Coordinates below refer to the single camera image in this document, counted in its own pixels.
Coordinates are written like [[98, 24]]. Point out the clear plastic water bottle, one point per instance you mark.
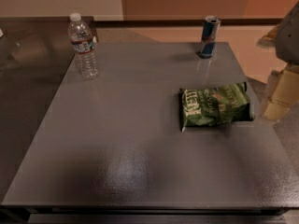
[[81, 38]]

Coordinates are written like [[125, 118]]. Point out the green jalapeno chip bag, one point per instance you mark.
[[215, 106]]

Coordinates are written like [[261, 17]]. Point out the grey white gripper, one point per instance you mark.
[[289, 37]]

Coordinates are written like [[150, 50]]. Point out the blue silver energy drink can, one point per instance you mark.
[[208, 40]]

